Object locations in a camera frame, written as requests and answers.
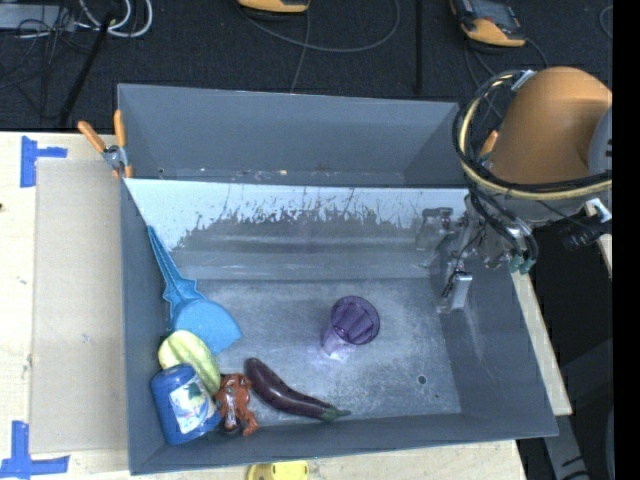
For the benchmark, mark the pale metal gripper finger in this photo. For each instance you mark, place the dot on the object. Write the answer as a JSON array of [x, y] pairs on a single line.
[[457, 288], [431, 233]]

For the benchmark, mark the purple plastic cup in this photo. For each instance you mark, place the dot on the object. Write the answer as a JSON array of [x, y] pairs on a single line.
[[352, 323]]

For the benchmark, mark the grey metal bin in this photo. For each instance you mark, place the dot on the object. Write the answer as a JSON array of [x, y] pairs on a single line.
[[300, 248]]

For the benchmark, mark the purple toy eggplant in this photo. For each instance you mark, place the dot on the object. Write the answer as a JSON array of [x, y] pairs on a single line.
[[280, 390]]

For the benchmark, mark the blue sponge brush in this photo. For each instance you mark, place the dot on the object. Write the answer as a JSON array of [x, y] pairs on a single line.
[[205, 320]]

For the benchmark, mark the orange toy animal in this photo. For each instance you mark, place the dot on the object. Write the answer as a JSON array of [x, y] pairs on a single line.
[[235, 400]]

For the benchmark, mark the yellow-green toy squash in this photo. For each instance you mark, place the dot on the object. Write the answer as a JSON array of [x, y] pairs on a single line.
[[192, 355]]

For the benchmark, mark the blue can with label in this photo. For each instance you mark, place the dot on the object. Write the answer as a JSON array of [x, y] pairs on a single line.
[[180, 408]]

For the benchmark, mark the pale flat board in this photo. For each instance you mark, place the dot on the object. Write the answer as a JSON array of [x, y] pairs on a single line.
[[75, 308]]

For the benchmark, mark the black cylinder on white bracket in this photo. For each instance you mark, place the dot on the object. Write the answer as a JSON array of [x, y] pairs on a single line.
[[582, 235]]

